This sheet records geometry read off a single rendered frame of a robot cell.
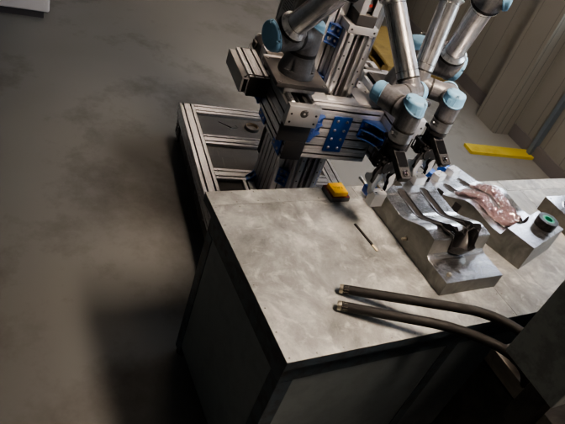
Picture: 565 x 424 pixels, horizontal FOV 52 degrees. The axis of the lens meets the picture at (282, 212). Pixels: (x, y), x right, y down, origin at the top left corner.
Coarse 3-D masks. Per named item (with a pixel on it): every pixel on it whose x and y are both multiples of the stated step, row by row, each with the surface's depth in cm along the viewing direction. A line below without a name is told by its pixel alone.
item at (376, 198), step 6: (366, 186) 198; (366, 192) 198; (372, 192) 194; (378, 192) 195; (384, 192) 196; (366, 198) 198; (372, 198) 194; (378, 198) 195; (384, 198) 196; (372, 204) 196; (378, 204) 197
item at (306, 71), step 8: (288, 56) 223; (296, 56) 221; (304, 56) 220; (312, 56) 222; (280, 64) 226; (288, 64) 223; (296, 64) 222; (304, 64) 222; (312, 64) 224; (288, 72) 224; (296, 72) 223; (304, 72) 224; (312, 72) 228; (296, 80) 225; (304, 80) 226
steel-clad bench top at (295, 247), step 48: (240, 192) 199; (288, 192) 207; (528, 192) 262; (240, 240) 180; (288, 240) 187; (336, 240) 194; (384, 240) 202; (288, 288) 170; (336, 288) 176; (384, 288) 182; (432, 288) 189; (528, 288) 204; (288, 336) 156; (336, 336) 161; (384, 336) 166
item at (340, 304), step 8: (344, 304) 167; (352, 304) 167; (352, 312) 167; (360, 312) 167; (368, 312) 166; (376, 312) 166; (384, 312) 166; (392, 312) 166; (400, 312) 167; (392, 320) 167; (400, 320) 166; (408, 320) 166; (416, 320) 166; (424, 320) 166
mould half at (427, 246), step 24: (408, 192) 213; (432, 192) 219; (384, 216) 209; (408, 216) 202; (432, 216) 205; (456, 216) 209; (408, 240) 198; (432, 240) 188; (480, 240) 199; (432, 264) 189; (456, 264) 192; (480, 264) 197; (456, 288) 188; (480, 288) 196
